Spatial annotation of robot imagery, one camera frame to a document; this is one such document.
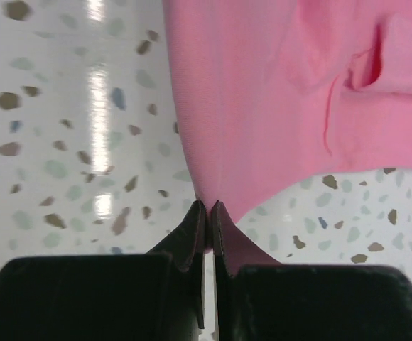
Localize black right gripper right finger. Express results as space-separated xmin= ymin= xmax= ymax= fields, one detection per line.
xmin=210 ymin=201 xmax=281 ymax=340

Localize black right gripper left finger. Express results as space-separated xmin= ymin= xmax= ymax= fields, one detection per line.
xmin=148 ymin=200 xmax=207 ymax=329

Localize pink t shirt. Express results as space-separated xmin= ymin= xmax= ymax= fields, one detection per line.
xmin=161 ymin=0 xmax=412 ymax=255

